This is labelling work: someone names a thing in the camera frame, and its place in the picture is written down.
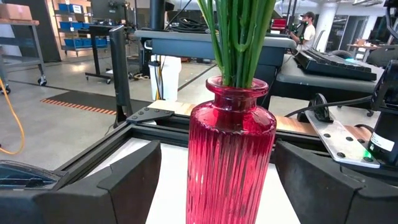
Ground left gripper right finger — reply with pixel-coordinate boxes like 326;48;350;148
274;139;398;224

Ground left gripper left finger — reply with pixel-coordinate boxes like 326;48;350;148
0;139;163;224

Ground red ribbed glass vase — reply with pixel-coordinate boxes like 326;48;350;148
185;75;278;224

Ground silver mounting plate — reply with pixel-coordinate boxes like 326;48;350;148
303;109;382;169

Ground black mat orange striped edge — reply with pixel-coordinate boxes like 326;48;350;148
39;89;152;116

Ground black keyboard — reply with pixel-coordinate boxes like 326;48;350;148
294;47;379;82

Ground black table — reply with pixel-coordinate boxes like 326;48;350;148
77;24;125;85

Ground shelf with blue bins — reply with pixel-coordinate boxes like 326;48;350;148
52;0;110;57

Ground person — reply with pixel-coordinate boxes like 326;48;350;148
289;11;317;53

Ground grey desk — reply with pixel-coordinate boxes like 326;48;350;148
133;29;386;105

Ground red bins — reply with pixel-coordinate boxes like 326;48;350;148
269;17;289;35

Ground wheeled cart wooden top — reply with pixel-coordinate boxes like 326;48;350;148
0;18;48;95

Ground cardboard box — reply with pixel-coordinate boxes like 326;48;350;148
0;2;34;21

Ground black aluminium table frame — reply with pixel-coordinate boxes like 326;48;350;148
55;106;374;187

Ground black round cable clamp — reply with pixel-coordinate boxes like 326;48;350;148
297;92;334;124

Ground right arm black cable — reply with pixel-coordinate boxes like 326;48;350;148
284;95;374;118

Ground yellow floor cable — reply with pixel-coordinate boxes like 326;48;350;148
0;77;26;156

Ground black upright corner post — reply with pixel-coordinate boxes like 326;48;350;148
108;24;134;129

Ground coiled black cables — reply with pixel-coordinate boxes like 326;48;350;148
167;17;220;34

